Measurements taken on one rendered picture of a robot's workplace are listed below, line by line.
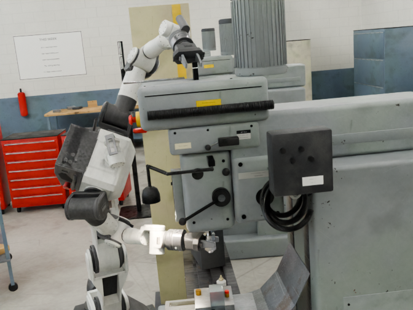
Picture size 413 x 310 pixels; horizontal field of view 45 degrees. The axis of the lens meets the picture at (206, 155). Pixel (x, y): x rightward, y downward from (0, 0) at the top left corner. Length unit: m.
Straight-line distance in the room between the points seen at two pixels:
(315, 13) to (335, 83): 1.59
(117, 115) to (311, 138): 0.94
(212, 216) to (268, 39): 0.69
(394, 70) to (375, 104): 7.11
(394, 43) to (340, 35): 2.71
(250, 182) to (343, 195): 0.34
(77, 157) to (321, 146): 1.01
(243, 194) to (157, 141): 1.88
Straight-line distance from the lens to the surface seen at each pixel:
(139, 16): 3.63
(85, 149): 2.14
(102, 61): 10.99
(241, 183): 1.88
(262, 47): 1.84
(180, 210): 1.99
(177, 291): 4.09
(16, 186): 7.03
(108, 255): 2.55
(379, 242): 1.98
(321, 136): 1.64
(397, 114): 2.01
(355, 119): 1.95
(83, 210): 2.06
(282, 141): 1.61
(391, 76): 9.06
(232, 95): 1.80
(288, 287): 2.17
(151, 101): 1.79
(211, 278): 2.40
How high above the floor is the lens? 2.03
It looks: 13 degrees down
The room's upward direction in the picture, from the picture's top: 5 degrees counter-clockwise
